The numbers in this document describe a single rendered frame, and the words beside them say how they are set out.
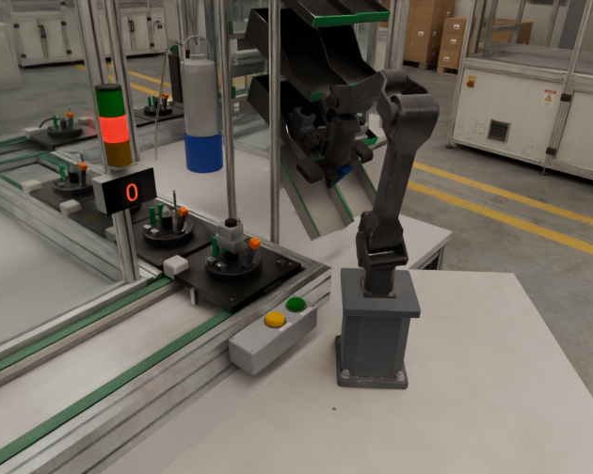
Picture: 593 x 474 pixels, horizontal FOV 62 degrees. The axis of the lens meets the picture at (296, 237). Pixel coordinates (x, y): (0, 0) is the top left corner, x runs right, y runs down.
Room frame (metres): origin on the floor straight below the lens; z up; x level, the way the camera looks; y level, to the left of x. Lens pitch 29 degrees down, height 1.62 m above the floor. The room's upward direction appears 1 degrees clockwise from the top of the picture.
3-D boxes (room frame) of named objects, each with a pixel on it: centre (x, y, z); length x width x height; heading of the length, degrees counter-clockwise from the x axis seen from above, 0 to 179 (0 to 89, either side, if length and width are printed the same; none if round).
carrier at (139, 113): (2.47, 0.71, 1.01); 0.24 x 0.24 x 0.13; 51
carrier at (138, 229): (1.20, 0.35, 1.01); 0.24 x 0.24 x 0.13; 51
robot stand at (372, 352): (0.82, -0.17, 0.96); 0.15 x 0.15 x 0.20; 88
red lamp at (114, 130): (0.96, 0.37, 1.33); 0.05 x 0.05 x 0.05
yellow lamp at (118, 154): (0.96, 0.37, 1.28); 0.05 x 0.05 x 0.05
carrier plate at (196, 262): (1.03, 0.16, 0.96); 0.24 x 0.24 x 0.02; 51
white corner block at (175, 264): (1.02, 0.29, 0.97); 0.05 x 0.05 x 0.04; 51
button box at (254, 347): (0.83, 0.04, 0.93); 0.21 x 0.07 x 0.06; 141
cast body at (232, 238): (1.04, 0.16, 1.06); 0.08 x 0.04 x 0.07; 51
